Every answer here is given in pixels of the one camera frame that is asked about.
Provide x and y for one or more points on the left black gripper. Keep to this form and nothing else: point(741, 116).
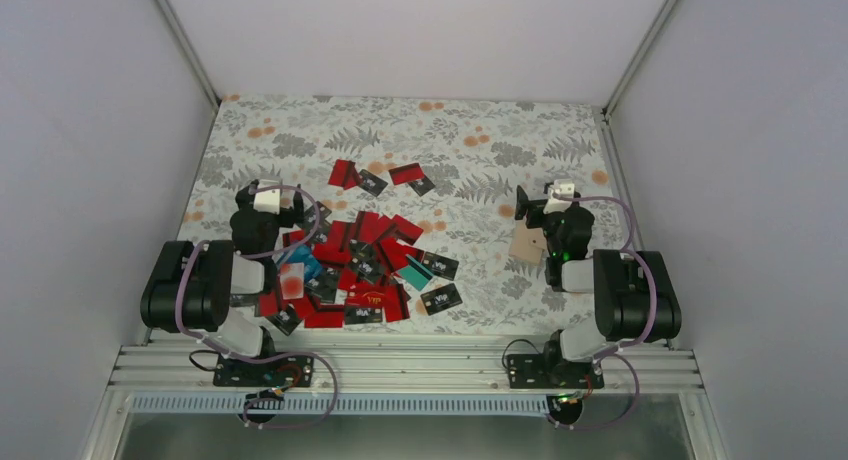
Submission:
point(288, 218)

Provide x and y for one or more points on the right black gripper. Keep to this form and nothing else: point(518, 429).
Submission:
point(523, 206)

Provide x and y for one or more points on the beige leather card holder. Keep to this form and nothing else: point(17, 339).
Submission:
point(527, 245)

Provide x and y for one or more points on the black vip card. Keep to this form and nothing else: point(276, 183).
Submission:
point(357, 315)
point(441, 299)
point(440, 266)
point(371, 183)

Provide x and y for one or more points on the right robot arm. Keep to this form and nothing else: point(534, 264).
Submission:
point(634, 298)

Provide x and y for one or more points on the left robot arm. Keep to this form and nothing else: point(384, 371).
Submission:
point(191, 284)

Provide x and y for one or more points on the blue card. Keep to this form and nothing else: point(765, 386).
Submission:
point(303, 255)

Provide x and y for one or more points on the white card red spot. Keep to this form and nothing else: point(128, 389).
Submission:
point(291, 280)

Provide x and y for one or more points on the red card bottom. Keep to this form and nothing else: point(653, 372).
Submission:
point(325, 319)

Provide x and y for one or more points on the red card top left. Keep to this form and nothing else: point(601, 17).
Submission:
point(344, 175)

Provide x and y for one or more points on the black card top right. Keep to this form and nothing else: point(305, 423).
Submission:
point(422, 186)

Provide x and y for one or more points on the black vip card top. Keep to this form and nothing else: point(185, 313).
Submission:
point(371, 183)

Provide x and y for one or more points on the black vip card bottom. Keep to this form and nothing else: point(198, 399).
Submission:
point(357, 315)

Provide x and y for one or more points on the red card top right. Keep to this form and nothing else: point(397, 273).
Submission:
point(406, 173)

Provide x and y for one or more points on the red card pile right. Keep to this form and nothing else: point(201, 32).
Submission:
point(405, 230)

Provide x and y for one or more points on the teal card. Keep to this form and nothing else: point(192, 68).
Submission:
point(415, 273)

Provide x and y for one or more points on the floral table mat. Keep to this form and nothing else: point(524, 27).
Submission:
point(475, 152)

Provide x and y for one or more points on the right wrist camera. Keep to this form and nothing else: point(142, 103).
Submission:
point(559, 196)

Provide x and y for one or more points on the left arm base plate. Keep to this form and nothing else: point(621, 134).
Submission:
point(290, 371)

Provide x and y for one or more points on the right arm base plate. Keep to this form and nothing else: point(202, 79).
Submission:
point(532, 372)

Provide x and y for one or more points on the aluminium rail frame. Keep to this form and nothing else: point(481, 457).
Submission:
point(374, 396)

